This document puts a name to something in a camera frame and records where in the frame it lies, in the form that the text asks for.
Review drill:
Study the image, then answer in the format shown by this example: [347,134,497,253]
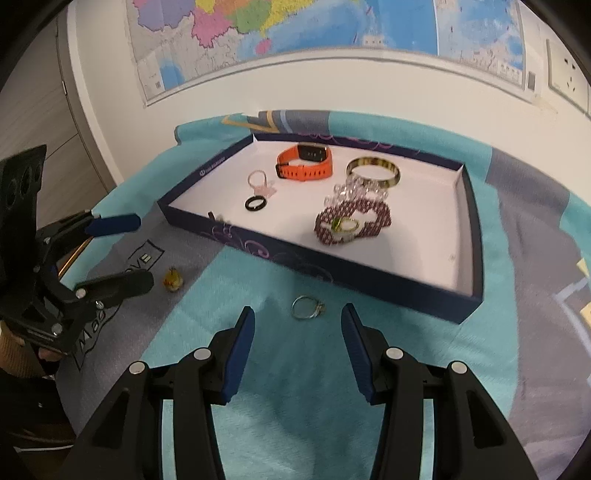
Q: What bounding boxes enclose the pink star ring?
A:
[246,169,279,200]

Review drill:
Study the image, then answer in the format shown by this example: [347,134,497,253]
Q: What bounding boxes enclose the green bead ring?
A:
[329,215,362,235]

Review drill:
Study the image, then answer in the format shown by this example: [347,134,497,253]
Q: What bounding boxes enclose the white wall socket panel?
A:
[546,40,589,114]

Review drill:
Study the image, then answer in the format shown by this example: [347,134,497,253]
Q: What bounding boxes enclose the silver ring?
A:
[290,294,328,321]

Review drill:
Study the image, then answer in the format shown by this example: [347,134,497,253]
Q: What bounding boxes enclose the left hand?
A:
[1,321,63,378]

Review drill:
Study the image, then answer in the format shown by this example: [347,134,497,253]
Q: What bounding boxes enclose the dark blue shallow box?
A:
[158,134,484,323]

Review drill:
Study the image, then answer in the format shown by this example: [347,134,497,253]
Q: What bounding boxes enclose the yellow orange chunky ring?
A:
[162,266,185,293]

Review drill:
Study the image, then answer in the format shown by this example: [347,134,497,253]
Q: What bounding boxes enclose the purple beaded bracelet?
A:
[314,198,393,246]

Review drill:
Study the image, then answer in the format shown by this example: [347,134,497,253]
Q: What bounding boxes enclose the grey wooden door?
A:
[1,10,116,227]

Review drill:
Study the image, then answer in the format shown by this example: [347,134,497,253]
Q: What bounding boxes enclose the orange smart watch band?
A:
[276,143,334,182]

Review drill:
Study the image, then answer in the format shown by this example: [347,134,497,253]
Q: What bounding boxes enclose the tortoiseshell bangle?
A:
[346,156,401,190]

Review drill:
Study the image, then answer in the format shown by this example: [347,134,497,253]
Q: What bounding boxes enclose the colourful wall map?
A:
[125,1,526,104]

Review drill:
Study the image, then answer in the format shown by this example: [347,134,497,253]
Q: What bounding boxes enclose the clear crystal bead bracelet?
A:
[323,177,388,209]

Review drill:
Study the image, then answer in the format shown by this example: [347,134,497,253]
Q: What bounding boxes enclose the teal grey bed sheet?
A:
[56,110,590,479]

